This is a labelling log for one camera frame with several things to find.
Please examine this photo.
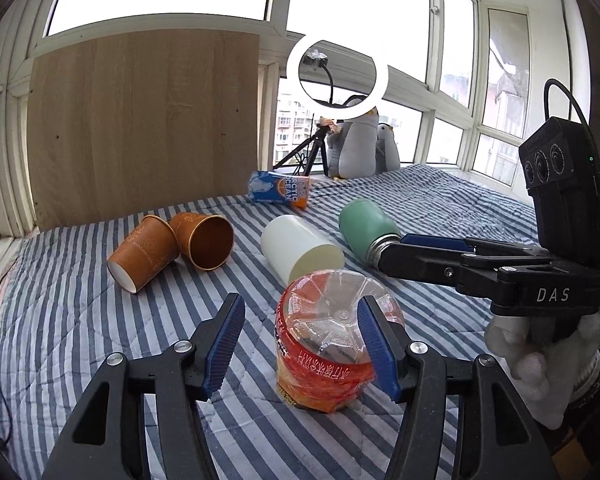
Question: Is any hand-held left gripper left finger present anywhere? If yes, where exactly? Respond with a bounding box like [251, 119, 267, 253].
[42, 292, 246, 480]

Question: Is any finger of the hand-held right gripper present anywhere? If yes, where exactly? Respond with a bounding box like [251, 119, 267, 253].
[402, 233, 549, 261]
[378, 242, 501, 299]

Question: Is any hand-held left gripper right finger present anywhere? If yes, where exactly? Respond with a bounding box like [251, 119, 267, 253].
[357, 295, 559, 480]

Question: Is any orange clear plastic bottle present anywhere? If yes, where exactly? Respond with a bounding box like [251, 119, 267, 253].
[275, 269, 406, 414]

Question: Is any green insulated cup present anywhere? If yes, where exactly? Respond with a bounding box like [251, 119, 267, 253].
[338, 198, 404, 266]

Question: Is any white cup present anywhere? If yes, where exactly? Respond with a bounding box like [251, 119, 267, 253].
[260, 214, 346, 286]

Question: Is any orange paper cup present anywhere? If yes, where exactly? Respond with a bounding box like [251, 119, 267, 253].
[169, 211, 236, 272]
[106, 215, 180, 295]

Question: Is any person's right hand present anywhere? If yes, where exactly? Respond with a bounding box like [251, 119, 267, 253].
[484, 309, 600, 429]

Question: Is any small grey penguin plush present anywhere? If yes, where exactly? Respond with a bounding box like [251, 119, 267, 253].
[375, 124, 402, 174]

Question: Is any large grey penguin plush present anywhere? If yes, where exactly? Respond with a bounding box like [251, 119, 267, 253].
[326, 107, 381, 181]

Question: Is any blue striped blanket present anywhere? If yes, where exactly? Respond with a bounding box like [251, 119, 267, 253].
[0, 162, 547, 480]

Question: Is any black tripod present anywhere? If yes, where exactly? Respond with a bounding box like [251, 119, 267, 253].
[272, 117, 331, 177]

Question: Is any blue snack packet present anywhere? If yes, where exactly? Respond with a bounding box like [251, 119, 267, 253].
[247, 170, 313, 210]

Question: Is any black gooseneck phone holder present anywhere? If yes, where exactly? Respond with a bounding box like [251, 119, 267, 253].
[304, 49, 339, 104]

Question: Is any wooden board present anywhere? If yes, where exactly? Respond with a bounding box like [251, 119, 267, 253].
[26, 30, 260, 231]

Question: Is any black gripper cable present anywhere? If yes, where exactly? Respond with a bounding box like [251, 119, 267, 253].
[545, 79, 600, 241]

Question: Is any white ring light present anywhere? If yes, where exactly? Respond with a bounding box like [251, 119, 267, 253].
[286, 34, 390, 120]

